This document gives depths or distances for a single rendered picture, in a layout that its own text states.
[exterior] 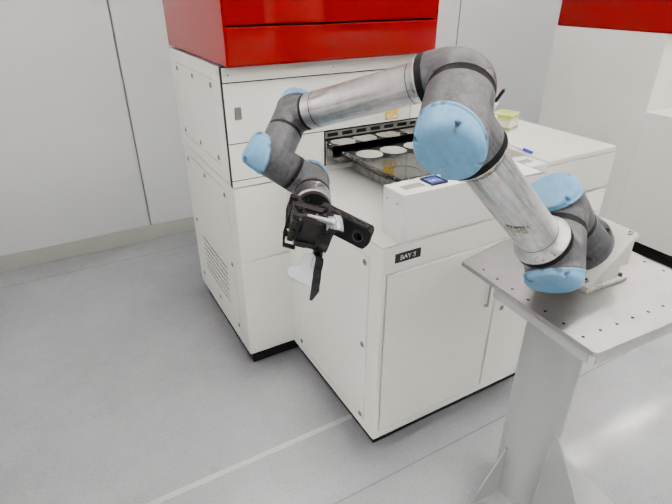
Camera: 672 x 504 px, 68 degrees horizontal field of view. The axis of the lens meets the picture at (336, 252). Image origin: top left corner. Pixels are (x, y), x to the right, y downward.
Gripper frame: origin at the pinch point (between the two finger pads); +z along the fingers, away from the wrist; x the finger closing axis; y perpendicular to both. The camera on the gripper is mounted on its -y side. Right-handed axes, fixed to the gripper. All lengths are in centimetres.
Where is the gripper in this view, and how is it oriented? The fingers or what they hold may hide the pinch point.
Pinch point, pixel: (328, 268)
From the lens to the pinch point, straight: 82.8
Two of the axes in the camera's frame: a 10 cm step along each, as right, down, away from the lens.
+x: 3.2, -8.0, -5.1
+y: -9.4, -2.3, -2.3
